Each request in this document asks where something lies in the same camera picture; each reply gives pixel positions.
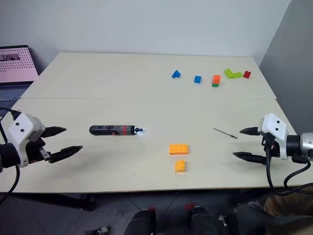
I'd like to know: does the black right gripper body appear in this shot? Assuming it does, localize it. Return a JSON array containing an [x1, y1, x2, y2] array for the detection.
[[259, 132, 281, 158]]

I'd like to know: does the thin metal screwdriver bit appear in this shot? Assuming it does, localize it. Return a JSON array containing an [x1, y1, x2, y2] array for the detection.
[[212, 127, 238, 140]]

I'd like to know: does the black table base frame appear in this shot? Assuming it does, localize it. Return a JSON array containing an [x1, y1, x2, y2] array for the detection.
[[0, 192, 96, 212]]

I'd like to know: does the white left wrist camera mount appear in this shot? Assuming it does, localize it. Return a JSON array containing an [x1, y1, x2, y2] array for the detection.
[[8, 113, 46, 168]]

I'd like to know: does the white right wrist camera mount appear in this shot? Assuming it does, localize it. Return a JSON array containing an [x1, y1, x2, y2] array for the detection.
[[258, 113, 290, 160]]

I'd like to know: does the laptop with pink screen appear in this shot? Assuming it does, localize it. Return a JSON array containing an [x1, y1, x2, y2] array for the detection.
[[0, 45, 40, 102]]

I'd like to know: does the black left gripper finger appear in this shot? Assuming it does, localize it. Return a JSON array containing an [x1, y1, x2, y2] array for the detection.
[[43, 126, 67, 139], [49, 145, 84, 164]]

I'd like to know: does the large orange toy brick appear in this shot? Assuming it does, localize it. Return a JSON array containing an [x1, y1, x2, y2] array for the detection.
[[169, 143, 190, 156]]

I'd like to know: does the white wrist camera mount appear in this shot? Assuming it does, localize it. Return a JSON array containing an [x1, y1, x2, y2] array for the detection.
[[258, 113, 290, 160], [8, 113, 46, 168]]

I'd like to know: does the dark rounded shape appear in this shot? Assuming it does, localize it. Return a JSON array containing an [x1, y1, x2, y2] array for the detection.
[[126, 207, 157, 235], [190, 206, 219, 235]]

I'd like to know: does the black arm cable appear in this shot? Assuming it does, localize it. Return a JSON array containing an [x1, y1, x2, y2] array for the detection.
[[0, 107, 22, 194], [263, 137, 313, 197]]

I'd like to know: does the grey red electric screwdriver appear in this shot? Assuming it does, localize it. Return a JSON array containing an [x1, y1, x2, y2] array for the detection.
[[89, 124, 143, 136]]

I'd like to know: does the small caster wheel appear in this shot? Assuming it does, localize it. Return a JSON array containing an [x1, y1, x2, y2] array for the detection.
[[84, 226, 110, 235]]

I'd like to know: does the brown mottled object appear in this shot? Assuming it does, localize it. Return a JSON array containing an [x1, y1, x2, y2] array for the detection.
[[263, 192, 313, 235]]

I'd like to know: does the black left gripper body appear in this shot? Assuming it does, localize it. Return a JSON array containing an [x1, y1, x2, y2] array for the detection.
[[25, 137, 53, 165]]

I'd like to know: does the small orange toy brick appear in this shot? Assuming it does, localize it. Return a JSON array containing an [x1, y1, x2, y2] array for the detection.
[[174, 160, 187, 174]]

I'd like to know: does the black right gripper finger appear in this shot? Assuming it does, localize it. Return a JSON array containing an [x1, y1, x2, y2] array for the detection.
[[239, 126, 261, 136], [232, 151, 269, 165]]

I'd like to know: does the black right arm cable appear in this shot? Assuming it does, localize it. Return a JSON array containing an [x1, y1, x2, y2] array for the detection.
[[263, 137, 313, 197]]

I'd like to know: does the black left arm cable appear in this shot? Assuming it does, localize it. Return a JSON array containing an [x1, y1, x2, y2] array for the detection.
[[0, 107, 22, 194]]

